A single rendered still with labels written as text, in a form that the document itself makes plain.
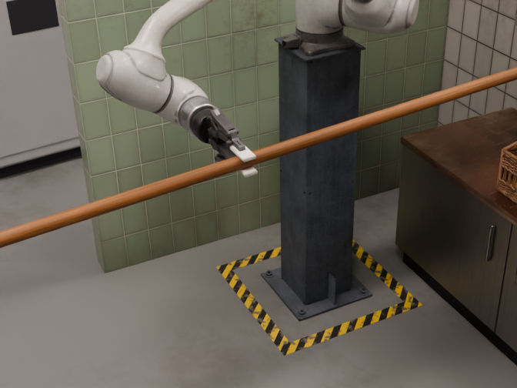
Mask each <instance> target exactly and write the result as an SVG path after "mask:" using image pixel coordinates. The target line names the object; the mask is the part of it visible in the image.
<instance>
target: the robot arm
mask: <svg viewBox="0 0 517 388"><path fill-rule="evenodd" d="M212 1H213V0H170V1H169V2H167V3H166V4H164V5H163V6H162V7H161V8H159V9H158V10H157V11H156V12H154V13H153V14H152V15H151V16H150V18H149V19H148V20H147V21H146V23H145V24H144V25H143V26H142V29H141V30H140V32H139V34H138V36H137V38H136V39H135V41H134V42H133V43H132V44H130V45H127V46H125V47H124V48H123V50H122V51H119V50H115V51H111V52H107V53H105V54H104V55H103V56H102V57H101V58H100V59H99V61H98V64H97V67H96V78H97V80H98V83H99V85H100V86H101V87H102V88H103V89H104V90H105V91H106V92H107V93H108V94H109V95H111V96H113V97H114V98H116V99H118V100H119V101H121V102H124V103H125V104H128V105H130V106H133V107H135V108H137V109H141V110H146V111H149V112H153V113H155V114H156V115H159V116H161V117H162V118H164V119H167V120H169V121H170V122H172V123H173V124H176V125H179V126H181V127H183V129H185V130H186V131H187V132H188V133H189V134H190V135H191V136H193V137H195V138H197V139H199V140H200V141H202V142H204V143H208V144H210V145H211V146H212V148H213V149H214V150H216V152H217V155H216V156H215V161H216V162H221V161H223V160H226V159H230V158H232V157H235V156H238V157H239V158H240V159H241V160H242V161H243V162H247V161H250V160H253V159H256V155H255V154H254V153H253V152H251V151H250V150H249V149H248V148H247V147H246V146H245V145H244V144H243V143H242V142H241V139H240V138H239V137H238V136H237V134H238V129H237V128H236V127H235V126H234V125H233V124H232V123H231V122H230V121H229V119H228V118H227V117H226V116H225V115H224V114H223V112H222V110H221V109H220V108H217V107H216V106H214V105H213V104H212V102H211V101H210V100H209V99H208V96H207V95H206V94H205V93H204V92H203V91H202V90H201V89H200V88H199V87H198V86H197V85H196V84H195V83H194V82H192V81H190V80H189V79H186V78H184V77H180V76H174V75H171V74H168V73H167V72H166V70H165V59H164V58H163V56H162V42H163V39H164V37H165V36H166V34H167V33H168V31H169V30H170V29H172V28H173V27H174V26H176V25H177V24H178V23H180V22H182V21H183V20H185V19H186V18H188V17H189V16H190V15H192V14H194V13H195V12H197V11H198V10H199V9H201V8H203V7H204V6H206V5H207V4H208V3H210V2H212ZM418 10H419V0H295V32H294V33H290V34H285V35H283V41H282V45H283V47H284V48H286V49H288V48H298V49H300V50H301V51H303V52H304V53H305V55H307V56H314V55H317V54H321V53H325V52H331V51H335V50H339V49H346V48H354V47H356V42H355V41H354V40H352V39H350V38H347V37H346V36H345V35H344V33H343V26H346V27H350V28H355V29H359V30H362V31H367V32H377V33H385V34H392V33H396V32H402V31H405V30H406V29H408V28H409V27H410V26H412V25H413V24H414V22H415V19H416V16H417V13H418ZM230 130H231V131H230Z"/></svg>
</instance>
